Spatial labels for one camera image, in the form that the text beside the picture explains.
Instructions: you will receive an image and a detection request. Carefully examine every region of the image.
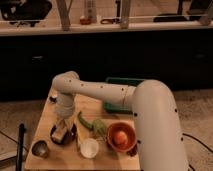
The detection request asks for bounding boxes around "small eraser block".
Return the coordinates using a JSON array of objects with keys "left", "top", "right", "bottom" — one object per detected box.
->
[{"left": 55, "top": 132, "right": 67, "bottom": 142}]

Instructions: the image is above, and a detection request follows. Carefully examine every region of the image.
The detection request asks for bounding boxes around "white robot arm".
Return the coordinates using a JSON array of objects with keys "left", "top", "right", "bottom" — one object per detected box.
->
[{"left": 52, "top": 71, "right": 189, "bottom": 171}]

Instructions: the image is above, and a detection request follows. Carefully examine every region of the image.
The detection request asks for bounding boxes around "dark purple bowl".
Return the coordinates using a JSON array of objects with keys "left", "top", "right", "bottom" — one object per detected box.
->
[{"left": 50, "top": 125, "right": 77, "bottom": 146}]

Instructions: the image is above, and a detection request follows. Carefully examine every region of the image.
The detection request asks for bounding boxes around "orange fruit in bowl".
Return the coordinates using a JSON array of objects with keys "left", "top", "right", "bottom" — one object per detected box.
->
[{"left": 113, "top": 131, "right": 127, "bottom": 145}]

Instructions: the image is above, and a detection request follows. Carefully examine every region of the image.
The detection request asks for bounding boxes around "orange bowl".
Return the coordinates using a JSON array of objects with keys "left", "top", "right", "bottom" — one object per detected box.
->
[{"left": 107, "top": 122, "right": 136, "bottom": 153}]

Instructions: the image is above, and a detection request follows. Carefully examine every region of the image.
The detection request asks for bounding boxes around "green toy vegetable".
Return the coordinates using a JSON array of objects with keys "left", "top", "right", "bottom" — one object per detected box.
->
[{"left": 77, "top": 112, "right": 107, "bottom": 139}]

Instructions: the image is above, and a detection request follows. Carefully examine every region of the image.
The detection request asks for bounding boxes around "small metal cup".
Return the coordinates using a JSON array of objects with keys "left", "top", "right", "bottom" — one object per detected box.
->
[{"left": 32, "top": 140, "right": 49, "bottom": 158}]

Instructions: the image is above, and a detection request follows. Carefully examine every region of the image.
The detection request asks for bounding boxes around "black pole left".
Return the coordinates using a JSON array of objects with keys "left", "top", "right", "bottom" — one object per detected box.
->
[{"left": 16, "top": 123, "right": 25, "bottom": 171}]

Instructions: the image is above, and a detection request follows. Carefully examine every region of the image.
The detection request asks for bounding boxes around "green tray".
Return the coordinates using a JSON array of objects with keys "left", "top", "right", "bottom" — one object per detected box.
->
[{"left": 103, "top": 77, "right": 143, "bottom": 114}]

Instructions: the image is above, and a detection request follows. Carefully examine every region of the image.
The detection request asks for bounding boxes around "bunch of dark grapes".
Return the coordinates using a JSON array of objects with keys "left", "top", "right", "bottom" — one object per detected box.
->
[{"left": 127, "top": 145, "right": 137, "bottom": 157}]

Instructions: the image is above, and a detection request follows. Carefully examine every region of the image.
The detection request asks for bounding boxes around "black office chair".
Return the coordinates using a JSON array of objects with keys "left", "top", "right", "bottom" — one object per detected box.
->
[{"left": 0, "top": 0, "right": 52, "bottom": 27}]

